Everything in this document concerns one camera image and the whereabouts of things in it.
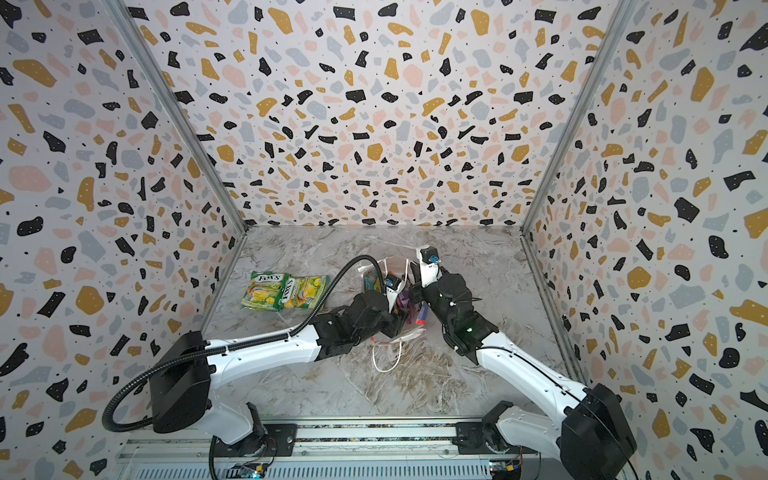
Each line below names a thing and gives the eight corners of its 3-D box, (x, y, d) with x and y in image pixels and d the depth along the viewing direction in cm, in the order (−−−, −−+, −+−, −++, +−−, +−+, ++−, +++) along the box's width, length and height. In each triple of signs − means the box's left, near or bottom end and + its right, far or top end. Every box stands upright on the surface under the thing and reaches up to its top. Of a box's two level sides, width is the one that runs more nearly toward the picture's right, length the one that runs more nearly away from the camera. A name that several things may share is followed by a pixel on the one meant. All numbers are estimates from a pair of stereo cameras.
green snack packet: (241, 311, 100) (236, 305, 97) (254, 277, 109) (251, 271, 106) (279, 311, 100) (275, 305, 97) (289, 277, 109) (286, 271, 106)
